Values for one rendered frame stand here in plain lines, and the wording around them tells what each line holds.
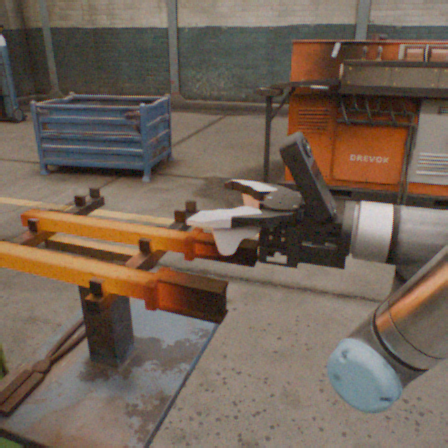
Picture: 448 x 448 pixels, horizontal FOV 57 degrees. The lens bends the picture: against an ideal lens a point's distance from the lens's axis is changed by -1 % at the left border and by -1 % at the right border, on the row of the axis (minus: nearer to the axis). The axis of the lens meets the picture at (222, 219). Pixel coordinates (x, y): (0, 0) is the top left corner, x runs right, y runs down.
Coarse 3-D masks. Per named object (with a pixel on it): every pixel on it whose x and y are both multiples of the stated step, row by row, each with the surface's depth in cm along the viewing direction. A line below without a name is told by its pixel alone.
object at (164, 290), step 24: (0, 264) 58; (24, 264) 56; (48, 264) 54; (72, 264) 54; (96, 264) 54; (120, 288) 51; (144, 288) 48; (168, 288) 49; (192, 288) 47; (216, 288) 47; (192, 312) 49; (216, 312) 48
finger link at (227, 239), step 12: (204, 216) 51; (216, 216) 50; (228, 216) 50; (216, 228) 51; (228, 228) 52; (240, 228) 52; (252, 228) 53; (216, 240) 52; (228, 240) 52; (240, 240) 53; (228, 252) 53
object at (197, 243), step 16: (32, 208) 72; (48, 224) 68; (64, 224) 67; (80, 224) 66; (96, 224) 65; (112, 224) 65; (128, 224) 65; (112, 240) 65; (128, 240) 64; (160, 240) 62; (176, 240) 61; (192, 240) 59; (208, 240) 59; (256, 240) 59; (192, 256) 60; (208, 256) 60; (224, 256) 60; (240, 256) 59; (256, 256) 59
